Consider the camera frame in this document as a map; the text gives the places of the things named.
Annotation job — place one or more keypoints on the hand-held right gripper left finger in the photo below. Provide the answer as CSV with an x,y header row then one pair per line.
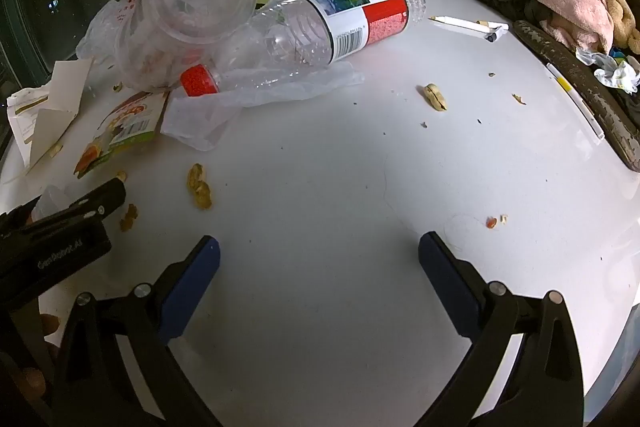
x,y
192,289

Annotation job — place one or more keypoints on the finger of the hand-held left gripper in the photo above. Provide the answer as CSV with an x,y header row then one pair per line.
x,y
107,197

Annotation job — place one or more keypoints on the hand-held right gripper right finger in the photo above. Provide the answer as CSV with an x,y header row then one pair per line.
x,y
447,289

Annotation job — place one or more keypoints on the white plastic bag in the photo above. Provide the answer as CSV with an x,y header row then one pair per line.
x,y
210,117

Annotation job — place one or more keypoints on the person's left hand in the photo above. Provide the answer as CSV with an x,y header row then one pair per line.
x,y
31,382

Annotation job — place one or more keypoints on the peanut shell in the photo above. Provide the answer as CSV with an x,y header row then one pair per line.
x,y
436,98
121,177
129,218
200,189

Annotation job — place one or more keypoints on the green orange snack packet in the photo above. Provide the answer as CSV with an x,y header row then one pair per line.
x,y
122,127

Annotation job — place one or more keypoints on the red peanut kernel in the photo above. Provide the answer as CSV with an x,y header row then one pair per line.
x,y
492,222

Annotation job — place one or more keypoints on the white paper envelope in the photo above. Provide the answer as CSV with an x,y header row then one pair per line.
x,y
55,107

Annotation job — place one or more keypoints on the red-printed plastic bag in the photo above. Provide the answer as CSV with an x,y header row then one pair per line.
x,y
100,32

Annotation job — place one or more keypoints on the white yellow pen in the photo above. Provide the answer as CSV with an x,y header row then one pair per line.
x,y
575,99

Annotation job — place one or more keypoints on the dark worn board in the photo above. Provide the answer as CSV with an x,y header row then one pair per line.
x,y
590,97

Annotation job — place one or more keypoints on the white pen cap black clip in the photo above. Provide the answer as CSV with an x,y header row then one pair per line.
x,y
492,36

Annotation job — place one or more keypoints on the short white stick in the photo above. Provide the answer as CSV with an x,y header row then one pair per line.
x,y
495,27

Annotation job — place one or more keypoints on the crumpled white tissue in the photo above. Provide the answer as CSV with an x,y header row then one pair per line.
x,y
612,72

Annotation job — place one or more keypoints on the red-labelled clear plastic bottle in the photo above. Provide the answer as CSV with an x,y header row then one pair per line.
x,y
345,22

